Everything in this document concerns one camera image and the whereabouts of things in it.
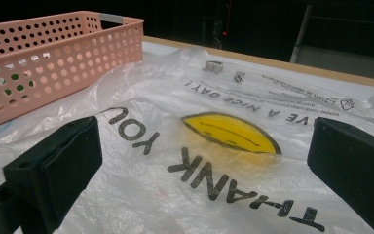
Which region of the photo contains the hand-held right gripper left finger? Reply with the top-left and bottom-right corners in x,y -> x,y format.
0,115 -> 103,234

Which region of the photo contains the pink perforated plastic basket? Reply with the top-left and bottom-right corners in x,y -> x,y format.
0,10 -> 145,126

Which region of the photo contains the clear printed plastic bag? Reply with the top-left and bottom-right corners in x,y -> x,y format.
0,45 -> 374,234

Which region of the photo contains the white bottle green label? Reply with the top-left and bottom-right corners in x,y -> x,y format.
0,64 -> 37,98

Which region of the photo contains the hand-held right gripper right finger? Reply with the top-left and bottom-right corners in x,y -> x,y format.
306,116 -> 374,234

